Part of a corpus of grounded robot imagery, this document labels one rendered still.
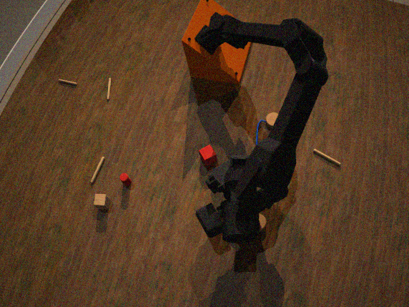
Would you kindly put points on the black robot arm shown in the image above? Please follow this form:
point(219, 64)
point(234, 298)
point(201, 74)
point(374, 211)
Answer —
point(272, 162)

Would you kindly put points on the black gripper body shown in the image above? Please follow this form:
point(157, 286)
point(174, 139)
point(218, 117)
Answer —
point(211, 221)

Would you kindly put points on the red cylinder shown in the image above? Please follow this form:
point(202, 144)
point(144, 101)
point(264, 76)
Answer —
point(125, 179)

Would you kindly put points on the round wooden button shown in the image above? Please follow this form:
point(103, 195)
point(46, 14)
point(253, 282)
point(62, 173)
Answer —
point(270, 119)

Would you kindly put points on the tan round wooden disc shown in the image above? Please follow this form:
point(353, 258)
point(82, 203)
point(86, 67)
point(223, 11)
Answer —
point(262, 222)

